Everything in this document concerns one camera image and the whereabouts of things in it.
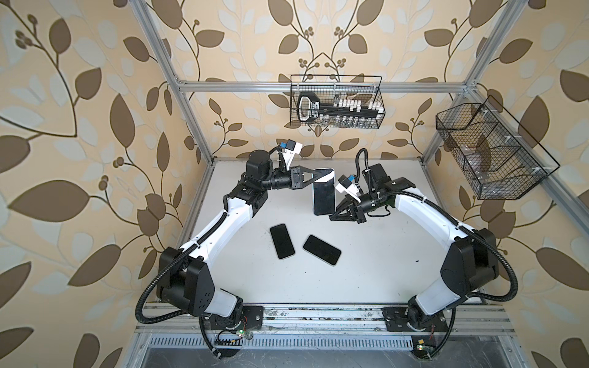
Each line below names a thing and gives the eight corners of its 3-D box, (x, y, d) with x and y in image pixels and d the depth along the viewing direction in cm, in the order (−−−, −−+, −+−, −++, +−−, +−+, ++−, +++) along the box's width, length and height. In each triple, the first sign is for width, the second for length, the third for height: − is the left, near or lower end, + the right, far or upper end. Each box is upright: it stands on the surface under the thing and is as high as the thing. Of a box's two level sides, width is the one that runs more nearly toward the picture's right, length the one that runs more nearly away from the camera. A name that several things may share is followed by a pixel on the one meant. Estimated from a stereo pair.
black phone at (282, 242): (278, 259, 90) (277, 257, 88) (269, 230, 98) (269, 227, 97) (295, 253, 92) (295, 251, 90) (285, 225, 100) (284, 222, 98)
